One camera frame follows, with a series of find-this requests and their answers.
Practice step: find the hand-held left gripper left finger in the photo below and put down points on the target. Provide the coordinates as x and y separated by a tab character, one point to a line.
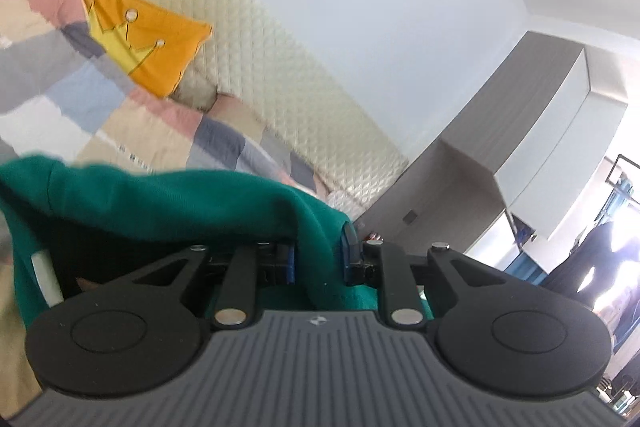
285	264

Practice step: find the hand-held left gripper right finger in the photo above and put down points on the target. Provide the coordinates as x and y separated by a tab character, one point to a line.
348	252

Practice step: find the green sweatshirt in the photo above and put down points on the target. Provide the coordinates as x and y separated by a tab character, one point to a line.
175	202

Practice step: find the grey wardrobe socket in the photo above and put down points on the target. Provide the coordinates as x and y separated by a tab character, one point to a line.
410	217

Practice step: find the blue curtain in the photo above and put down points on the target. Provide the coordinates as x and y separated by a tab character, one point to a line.
522	269

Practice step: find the cream quilted headboard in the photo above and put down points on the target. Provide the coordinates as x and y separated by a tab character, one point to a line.
280	72

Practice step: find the grey and white wardrobe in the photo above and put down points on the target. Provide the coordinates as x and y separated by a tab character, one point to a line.
510	132

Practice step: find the dark hanging garment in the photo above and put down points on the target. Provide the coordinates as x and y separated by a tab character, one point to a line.
585	267

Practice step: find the yellow crown pillow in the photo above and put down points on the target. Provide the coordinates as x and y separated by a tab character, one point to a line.
150	42

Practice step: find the patchwork quilt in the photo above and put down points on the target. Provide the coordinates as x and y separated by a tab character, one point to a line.
60	87

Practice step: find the black clothes rail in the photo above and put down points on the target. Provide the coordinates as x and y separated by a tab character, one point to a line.
622	177

